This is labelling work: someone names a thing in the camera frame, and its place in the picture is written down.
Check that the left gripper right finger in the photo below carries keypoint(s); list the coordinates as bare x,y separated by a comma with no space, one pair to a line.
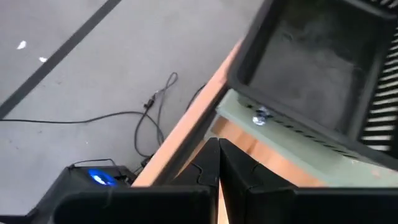
311,205

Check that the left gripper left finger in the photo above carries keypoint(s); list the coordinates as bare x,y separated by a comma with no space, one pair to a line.
140,205

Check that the black control box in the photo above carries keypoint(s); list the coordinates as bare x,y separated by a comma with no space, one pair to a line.
77,175

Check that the black plastic slotted basket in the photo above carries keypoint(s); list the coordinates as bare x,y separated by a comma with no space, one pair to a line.
311,77

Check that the green perforated metal riser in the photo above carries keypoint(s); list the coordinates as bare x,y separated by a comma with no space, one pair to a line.
295,149

